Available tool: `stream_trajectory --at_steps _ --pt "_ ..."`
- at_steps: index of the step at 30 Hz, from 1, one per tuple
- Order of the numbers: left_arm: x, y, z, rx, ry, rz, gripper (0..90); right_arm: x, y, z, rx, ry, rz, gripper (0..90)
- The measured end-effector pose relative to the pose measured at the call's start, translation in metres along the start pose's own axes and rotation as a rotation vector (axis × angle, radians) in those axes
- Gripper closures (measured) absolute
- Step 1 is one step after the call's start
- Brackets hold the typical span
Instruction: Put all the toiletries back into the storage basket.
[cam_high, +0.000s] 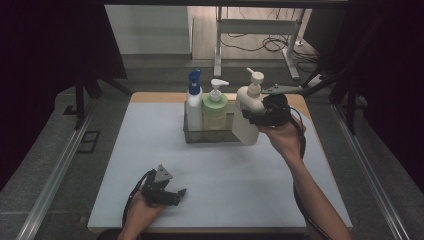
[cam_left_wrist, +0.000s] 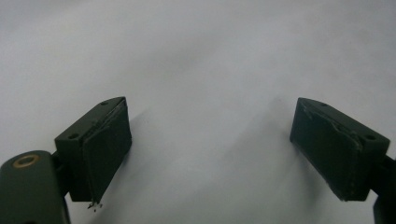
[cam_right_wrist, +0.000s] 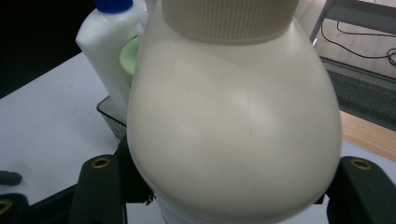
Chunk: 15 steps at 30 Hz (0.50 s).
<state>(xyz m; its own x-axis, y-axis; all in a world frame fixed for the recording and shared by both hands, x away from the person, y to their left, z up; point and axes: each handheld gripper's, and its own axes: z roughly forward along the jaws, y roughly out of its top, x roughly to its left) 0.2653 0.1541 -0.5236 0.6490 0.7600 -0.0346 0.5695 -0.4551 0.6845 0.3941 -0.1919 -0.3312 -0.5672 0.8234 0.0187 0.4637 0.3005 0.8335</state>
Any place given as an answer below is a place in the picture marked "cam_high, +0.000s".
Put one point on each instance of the black metal stand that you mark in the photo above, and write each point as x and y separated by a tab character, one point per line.
80	100
350	106

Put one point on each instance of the black curtain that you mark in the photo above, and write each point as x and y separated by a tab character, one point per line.
50	66
393	66

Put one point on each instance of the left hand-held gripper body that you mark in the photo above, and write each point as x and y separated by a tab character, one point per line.
155	193

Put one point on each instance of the white desk frame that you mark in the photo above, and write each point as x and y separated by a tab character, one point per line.
256	26

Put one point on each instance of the white spray bottle blue cap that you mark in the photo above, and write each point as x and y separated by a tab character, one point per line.
194	106

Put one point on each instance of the cream pump bottle orange label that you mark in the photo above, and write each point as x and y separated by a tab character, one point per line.
246	100

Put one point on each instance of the person's right hand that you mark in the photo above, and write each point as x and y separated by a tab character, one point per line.
286	140

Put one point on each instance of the aluminium rail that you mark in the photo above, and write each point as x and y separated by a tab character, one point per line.
370	173
53	180

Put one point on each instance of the white power strip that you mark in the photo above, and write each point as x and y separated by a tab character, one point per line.
316	81

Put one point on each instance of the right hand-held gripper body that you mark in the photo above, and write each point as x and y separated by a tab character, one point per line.
278	110

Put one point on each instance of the person's left hand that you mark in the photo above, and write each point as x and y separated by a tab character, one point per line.
143	216

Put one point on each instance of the green pump bottle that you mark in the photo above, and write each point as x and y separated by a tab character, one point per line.
215	113

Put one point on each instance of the white table mat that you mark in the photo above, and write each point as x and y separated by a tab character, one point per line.
143	140

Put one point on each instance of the metal mesh basket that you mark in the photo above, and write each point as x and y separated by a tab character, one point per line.
210	136

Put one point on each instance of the white panel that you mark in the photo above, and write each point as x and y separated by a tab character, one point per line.
146	30

